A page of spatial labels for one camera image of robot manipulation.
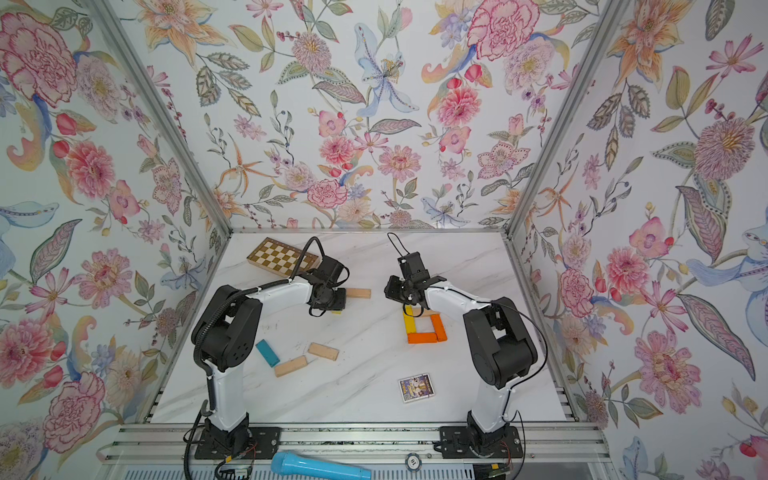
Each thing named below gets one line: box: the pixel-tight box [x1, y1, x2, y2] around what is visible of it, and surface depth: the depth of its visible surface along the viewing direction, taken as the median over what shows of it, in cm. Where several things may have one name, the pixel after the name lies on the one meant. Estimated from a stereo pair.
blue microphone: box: [271, 452, 372, 480], surface depth 72 cm
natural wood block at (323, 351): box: [308, 342, 340, 361], surface depth 92 cm
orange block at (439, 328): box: [430, 314, 448, 342], surface depth 97 cm
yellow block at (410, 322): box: [404, 305, 417, 334], surface depth 97 cm
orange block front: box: [407, 332, 437, 344], surface depth 95 cm
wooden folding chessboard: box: [246, 237, 321, 278], surface depth 112 cm
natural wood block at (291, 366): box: [274, 355, 308, 378], surface depth 88 cm
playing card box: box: [398, 373, 436, 403], surface depth 84 cm
